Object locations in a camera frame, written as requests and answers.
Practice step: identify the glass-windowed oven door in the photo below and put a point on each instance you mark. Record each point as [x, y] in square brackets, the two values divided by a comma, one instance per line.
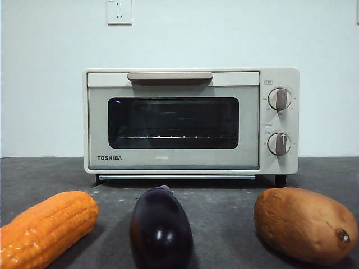
[98, 126]

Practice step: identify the dark purple eggplant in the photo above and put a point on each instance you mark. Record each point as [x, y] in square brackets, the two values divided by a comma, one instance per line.
[161, 229]

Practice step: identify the silver oven crumb tray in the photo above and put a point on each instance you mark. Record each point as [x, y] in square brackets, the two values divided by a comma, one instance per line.
[176, 177]

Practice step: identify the oven timer knob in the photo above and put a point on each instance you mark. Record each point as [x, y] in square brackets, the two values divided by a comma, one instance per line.
[279, 144]

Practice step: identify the oven temperature knob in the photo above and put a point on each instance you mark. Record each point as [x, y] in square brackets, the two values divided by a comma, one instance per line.
[279, 98]

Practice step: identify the black oven foot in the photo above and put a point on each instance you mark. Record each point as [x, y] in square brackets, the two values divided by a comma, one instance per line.
[280, 180]

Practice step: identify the cream Toshiba toaster oven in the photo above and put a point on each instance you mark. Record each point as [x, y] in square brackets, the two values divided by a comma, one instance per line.
[280, 78]

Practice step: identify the brown sweet potato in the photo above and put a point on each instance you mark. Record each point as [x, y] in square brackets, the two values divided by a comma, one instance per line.
[300, 224]

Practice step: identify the orange corn cob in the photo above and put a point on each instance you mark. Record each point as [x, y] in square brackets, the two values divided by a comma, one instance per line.
[47, 227]

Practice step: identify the white wall socket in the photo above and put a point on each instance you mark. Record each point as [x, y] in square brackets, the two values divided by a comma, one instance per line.
[119, 14]

